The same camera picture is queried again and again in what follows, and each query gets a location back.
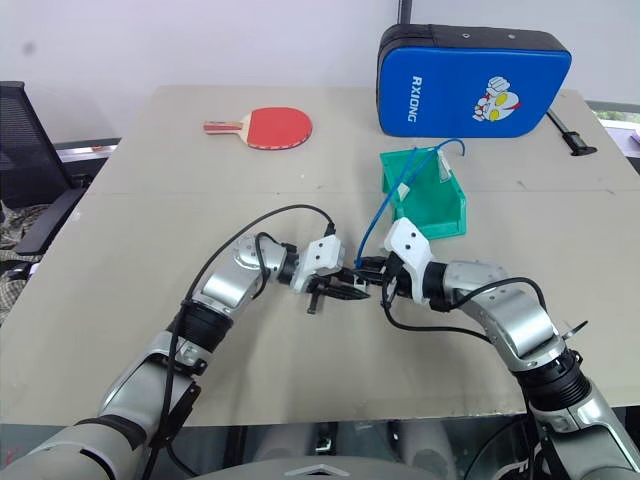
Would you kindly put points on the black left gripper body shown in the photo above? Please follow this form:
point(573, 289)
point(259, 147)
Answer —
point(316, 295)

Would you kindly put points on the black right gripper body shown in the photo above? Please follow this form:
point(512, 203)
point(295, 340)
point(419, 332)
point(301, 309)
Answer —
point(395, 280)

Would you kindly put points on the white coupler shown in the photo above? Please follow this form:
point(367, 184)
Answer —
point(360, 283)

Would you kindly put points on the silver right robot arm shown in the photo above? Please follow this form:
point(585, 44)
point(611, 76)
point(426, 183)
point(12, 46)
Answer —
point(520, 315)

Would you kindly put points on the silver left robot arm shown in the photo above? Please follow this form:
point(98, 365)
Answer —
point(220, 286)

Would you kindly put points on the green plastic bin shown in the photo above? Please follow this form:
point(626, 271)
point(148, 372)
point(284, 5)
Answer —
point(435, 212)

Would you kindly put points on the red table tennis paddle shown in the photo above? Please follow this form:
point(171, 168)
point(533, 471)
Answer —
point(277, 127)

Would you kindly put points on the grey robot torso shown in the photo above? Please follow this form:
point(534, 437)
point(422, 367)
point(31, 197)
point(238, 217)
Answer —
point(310, 470)

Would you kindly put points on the blue RXIONG kick pad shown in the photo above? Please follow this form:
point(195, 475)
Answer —
point(450, 85)

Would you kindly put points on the black caliper tool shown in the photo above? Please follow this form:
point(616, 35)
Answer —
point(570, 135)

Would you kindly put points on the black vertical pole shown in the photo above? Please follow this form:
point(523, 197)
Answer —
point(405, 11)

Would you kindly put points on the grey side desk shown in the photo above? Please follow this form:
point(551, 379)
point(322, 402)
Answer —
point(85, 148)

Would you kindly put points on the plaid cloth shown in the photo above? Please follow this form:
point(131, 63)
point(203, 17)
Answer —
point(12, 280)

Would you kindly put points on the black mesh office chair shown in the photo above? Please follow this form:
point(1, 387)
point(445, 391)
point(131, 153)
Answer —
point(25, 150)

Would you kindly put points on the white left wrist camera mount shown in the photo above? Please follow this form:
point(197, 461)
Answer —
point(322, 255)

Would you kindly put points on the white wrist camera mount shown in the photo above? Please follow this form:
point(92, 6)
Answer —
point(410, 242)
point(322, 255)

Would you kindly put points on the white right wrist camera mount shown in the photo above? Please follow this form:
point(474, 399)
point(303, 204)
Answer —
point(410, 242)

